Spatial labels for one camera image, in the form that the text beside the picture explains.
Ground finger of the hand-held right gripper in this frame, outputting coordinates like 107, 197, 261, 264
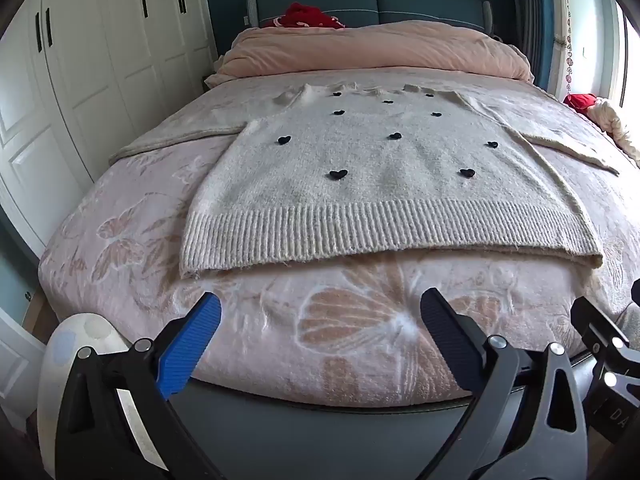
570, 296, 640, 378

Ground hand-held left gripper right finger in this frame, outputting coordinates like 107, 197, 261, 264
419, 287, 589, 480

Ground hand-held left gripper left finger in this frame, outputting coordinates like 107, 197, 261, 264
54, 291, 223, 480

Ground cream sweater with black hearts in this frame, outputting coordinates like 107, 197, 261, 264
111, 82, 622, 281

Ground pink floral bed blanket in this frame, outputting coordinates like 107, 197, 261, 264
37, 67, 640, 408

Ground white rounded stool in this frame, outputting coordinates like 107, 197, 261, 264
37, 312, 132, 480

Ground cream crumpled cloth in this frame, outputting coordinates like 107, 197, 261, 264
589, 98, 640, 169

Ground red cushion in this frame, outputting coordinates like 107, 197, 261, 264
563, 92, 599, 114

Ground white wardrobe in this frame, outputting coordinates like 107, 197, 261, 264
0, 0, 219, 261

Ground window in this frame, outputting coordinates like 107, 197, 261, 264
614, 2, 640, 111

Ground red bead garland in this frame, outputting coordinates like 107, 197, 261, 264
562, 0, 577, 97

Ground pink duvet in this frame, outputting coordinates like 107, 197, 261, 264
205, 20, 536, 88

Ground grey striped curtain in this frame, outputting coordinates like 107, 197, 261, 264
511, 0, 557, 95

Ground blue upholstered headboard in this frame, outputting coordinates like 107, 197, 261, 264
246, 0, 494, 32

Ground red cloth bundle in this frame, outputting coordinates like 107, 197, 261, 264
272, 2, 347, 30

